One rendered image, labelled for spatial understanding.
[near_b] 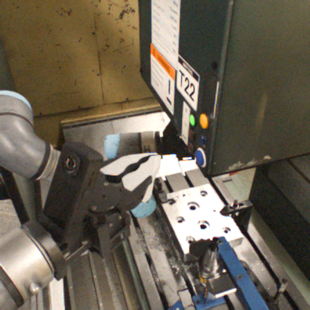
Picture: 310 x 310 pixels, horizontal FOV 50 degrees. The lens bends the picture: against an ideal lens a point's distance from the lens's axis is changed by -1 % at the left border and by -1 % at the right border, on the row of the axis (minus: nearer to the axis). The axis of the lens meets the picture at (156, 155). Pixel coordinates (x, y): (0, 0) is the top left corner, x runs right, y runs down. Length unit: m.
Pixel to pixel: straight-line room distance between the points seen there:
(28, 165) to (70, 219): 0.41
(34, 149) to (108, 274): 0.81
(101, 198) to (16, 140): 0.40
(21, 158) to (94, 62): 1.18
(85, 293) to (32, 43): 1.19
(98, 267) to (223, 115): 1.08
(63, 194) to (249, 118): 0.33
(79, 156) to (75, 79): 1.55
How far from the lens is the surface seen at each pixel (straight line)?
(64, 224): 0.39
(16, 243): 0.39
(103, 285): 1.43
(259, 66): 0.53
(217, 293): 0.87
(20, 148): 0.78
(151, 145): 0.97
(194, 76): 0.59
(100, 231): 0.42
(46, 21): 1.79
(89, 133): 2.02
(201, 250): 0.93
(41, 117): 2.01
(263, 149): 0.64
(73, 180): 0.38
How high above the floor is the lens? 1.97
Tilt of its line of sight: 39 degrees down
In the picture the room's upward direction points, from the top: straight up
